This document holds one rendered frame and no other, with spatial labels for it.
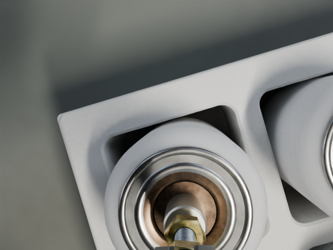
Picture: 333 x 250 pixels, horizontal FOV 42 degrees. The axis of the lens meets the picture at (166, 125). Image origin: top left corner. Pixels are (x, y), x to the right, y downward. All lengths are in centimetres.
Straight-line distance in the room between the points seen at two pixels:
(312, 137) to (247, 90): 8
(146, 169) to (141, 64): 27
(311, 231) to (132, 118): 15
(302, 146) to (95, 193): 15
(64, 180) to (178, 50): 20
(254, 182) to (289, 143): 4
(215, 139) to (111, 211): 7
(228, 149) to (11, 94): 34
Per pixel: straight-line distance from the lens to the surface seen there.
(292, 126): 28
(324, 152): 25
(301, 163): 26
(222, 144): 25
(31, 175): 53
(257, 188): 25
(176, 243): 17
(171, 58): 50
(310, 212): 36
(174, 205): 23
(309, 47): 33
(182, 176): 24
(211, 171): 24
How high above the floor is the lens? 49
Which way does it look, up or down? 86 degrees down
